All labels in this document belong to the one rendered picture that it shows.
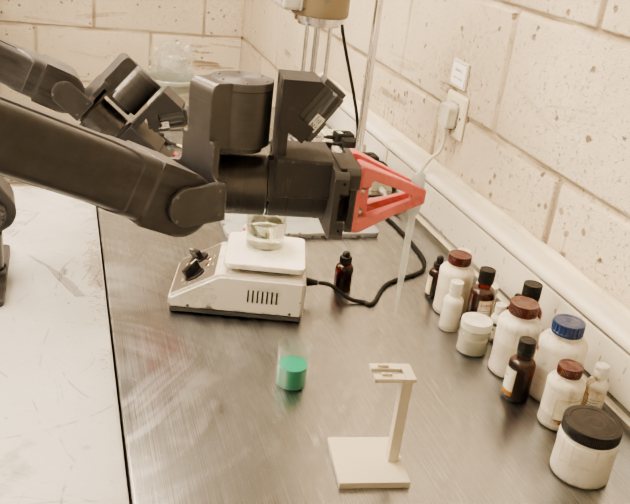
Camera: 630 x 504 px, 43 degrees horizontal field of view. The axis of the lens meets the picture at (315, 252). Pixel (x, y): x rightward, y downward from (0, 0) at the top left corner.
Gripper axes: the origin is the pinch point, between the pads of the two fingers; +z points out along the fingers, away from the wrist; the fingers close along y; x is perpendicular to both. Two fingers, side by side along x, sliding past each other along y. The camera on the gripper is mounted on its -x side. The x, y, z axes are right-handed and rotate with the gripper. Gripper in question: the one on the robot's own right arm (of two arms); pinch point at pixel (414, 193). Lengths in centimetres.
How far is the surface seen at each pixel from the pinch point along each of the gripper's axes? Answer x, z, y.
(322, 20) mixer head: -6, 1, 70
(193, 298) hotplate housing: 30.1, -19.3, 33.9
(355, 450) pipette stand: 32.1, -1.2, 1.5
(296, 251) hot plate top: 24.0, -4.0, 38.8
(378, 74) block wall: 12, 26, 120
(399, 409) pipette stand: 24.9, 2.4, -0.6
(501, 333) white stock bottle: 26.3, 22.2, 19.3
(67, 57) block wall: 45, -67, 269
